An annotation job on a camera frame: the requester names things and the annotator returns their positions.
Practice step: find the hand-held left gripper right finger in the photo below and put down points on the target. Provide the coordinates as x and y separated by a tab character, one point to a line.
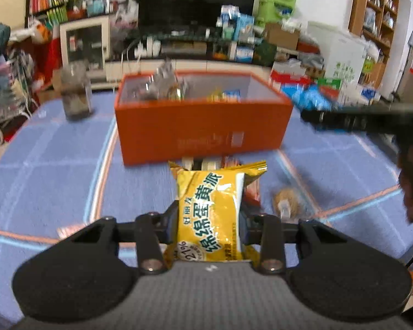
244	225

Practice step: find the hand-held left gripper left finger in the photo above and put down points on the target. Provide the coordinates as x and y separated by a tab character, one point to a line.
173	221

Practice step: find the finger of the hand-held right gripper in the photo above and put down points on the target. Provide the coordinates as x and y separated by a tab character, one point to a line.
347	118

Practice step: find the yellow egg pie packet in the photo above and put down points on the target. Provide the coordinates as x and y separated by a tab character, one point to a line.
210	213

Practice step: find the blue snack packet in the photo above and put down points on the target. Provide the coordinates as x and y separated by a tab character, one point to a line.
313	98

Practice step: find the orange cardboard box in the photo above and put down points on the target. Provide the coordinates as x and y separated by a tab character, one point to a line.
199	134

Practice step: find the clear yellow cake packet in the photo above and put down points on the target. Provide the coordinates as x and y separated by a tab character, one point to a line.
215	95

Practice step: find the silver red snack packet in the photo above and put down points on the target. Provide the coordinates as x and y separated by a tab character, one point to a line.
165	79

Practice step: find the green white box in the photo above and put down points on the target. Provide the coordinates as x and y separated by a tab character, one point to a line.
328	84

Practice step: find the round cookie clear packet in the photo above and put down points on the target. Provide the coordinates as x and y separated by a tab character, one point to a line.
289	202

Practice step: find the white chest freezer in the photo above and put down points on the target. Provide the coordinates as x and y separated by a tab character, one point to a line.
340	55

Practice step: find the white orange snack packet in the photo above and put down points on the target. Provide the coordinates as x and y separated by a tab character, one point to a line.
206	162

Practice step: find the red white carton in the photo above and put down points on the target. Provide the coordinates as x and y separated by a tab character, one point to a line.
289	77

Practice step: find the wooden open shelf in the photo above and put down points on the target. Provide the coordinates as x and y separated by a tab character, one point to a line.
375	24

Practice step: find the brown cardboard box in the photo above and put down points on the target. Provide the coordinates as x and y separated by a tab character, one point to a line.
282	36

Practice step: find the dark green bag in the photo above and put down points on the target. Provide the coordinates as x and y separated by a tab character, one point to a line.
263	53

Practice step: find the blue grid tablecloth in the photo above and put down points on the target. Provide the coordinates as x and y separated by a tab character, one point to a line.
48	178

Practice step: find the green plastic storage rack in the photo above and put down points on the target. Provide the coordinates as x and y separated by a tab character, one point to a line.
278	1

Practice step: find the blue white cartons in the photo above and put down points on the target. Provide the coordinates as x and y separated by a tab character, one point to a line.
235	22

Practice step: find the white tv stand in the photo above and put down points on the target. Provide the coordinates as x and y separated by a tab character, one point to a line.
179	63

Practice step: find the dark glass jar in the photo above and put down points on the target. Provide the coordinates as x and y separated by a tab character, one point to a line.
76	92

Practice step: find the white glass door cabinet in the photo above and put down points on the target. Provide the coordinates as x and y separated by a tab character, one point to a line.
86	46

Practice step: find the red paper bag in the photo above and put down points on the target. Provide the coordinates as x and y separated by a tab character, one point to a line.
51	58

